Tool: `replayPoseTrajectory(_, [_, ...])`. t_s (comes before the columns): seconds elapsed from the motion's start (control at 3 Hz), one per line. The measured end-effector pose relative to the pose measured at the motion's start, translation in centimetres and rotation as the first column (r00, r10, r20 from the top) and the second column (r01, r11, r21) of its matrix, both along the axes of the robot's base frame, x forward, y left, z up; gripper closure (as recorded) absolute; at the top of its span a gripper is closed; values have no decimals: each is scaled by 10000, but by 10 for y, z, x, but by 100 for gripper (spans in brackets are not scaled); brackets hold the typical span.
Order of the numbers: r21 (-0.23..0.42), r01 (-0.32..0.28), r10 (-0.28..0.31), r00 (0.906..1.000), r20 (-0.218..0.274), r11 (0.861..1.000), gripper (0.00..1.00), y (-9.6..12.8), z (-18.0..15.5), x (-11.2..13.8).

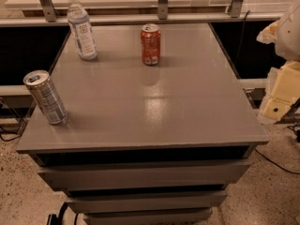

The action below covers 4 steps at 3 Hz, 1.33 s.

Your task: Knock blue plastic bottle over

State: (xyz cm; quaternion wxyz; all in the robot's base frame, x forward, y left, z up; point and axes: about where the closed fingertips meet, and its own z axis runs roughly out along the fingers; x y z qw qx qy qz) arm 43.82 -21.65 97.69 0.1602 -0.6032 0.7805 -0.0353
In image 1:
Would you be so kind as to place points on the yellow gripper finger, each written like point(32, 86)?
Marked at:
point(268, 34)
point(282, 91)

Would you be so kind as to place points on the clear blue-labelled plastic bottle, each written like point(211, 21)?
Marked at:
point(81, 30)

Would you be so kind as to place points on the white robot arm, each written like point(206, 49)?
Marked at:
point(287, 44)

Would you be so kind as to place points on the red soda can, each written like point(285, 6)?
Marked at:
point(150, 39)

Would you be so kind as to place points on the grey drawer cabinet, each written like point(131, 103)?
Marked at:
point(146, 145)

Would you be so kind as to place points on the silver energy drink can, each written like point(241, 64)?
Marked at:
point(42, 89)

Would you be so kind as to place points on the metal railing frame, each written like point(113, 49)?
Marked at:
point(43, 11)

